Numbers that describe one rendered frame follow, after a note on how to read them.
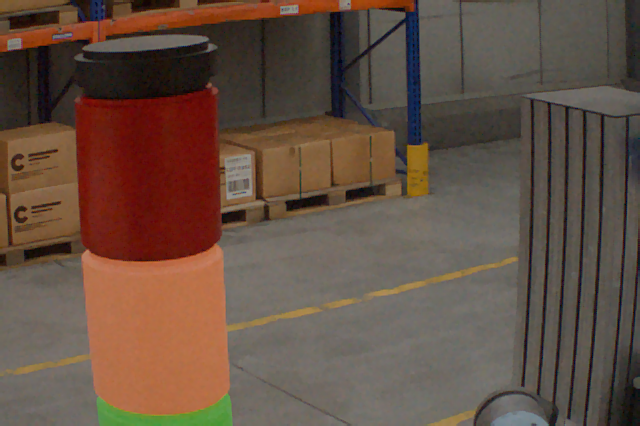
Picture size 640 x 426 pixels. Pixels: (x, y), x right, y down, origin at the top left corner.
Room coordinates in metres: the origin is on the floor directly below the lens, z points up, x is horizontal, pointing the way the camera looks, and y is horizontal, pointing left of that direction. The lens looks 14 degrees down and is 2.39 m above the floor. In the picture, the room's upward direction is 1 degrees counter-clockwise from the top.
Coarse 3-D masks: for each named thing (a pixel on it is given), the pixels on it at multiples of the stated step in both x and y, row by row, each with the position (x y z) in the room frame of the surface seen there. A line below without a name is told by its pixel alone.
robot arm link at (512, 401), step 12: (504, 396) 1.80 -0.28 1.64; (516, 396) 1.80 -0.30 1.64; (528, 396) 1.81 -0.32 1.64; (492, 408) 1.78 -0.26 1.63; (504, 408) 1.76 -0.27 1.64; (516, 408) 1.75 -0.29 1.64; (528, 408) 1.75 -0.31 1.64; (540, 408) 1.78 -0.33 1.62; (480, 420) 1.79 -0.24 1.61; (492, 420) 1.74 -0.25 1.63; (504, 420) 1.72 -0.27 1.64; (516, 420) 1.71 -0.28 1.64; (528, 420) 1.70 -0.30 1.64; (540, 420) 1.71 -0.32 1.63
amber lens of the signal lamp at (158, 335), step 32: (96, 256) 0.42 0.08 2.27; (192, 256) 0.42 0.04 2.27; (96, 288) 0.41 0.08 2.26; (128, 288) 0.40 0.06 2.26; (160, 288) 0.40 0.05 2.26; (192, 288) 0.41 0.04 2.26; (96, 320) 0.41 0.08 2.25; (128, 320) 0.40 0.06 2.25; (160, 320) 0.40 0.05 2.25; (192, 320) 0.41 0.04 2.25; (224, 320) 0.43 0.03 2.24; (96, 352) 0.41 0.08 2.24; (128, 352) 0.40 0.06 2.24; (160, 352) 0.40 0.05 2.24; (192, 352) 0.41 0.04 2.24; (224, 352) 0.42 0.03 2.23; (96, 384) 0.42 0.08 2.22; (128, 384) 0.40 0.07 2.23; (160, 384) 0.40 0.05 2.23; (192, 384) 0.41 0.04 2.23; (224, 384) 0.42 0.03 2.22
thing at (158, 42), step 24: (96, 48) 0.42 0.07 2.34; (120, 48) 0.42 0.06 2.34; (144, 48) 0.41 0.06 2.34; (168, 48) 0.41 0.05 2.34; (192, 48) 0.42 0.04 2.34; (216, 48) 0.43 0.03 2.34; (96, 72) 0.41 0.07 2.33; (120, 72) 0.40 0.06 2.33; (144, 72) 0.40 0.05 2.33; (168, 72) 0.41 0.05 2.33; (192, 72) 0.41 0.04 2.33; (216, 72) 0.43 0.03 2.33; (120, 96) 0.41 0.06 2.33
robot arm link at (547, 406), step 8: (496, 392) 1.83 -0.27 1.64; (504, 392) 1.89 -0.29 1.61; (528, 392) 1.83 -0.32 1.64; (488, 400) 1.88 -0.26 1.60; (544, 400) 1.87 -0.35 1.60; (480, 408) 1.87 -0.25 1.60; (544, 408) 1.84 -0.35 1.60; (552, 408) 1.86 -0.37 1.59; (552, 416) 1.85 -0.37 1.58; (560, 416) 1.86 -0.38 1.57; (472, 424) 1.83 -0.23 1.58; (552, 424) 1.84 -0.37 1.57; (560, 424) 1.85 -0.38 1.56; (568, 424) 1.86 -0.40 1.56
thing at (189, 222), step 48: (96, 96) 0.42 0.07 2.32; (144, 96) 0.41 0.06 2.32; (192, 96) 0.41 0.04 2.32; (96, 144) 0.41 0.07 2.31; (144, 144) 0.40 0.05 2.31; (192, 144) 0.41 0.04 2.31; (96, 192) 0.41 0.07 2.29; (144, 192) 0.40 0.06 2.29; (192, 192) 0.41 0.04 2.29; (96, 240) 0.41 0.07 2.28; (144, 240) 0.40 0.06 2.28; (192, 240) 0.41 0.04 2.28
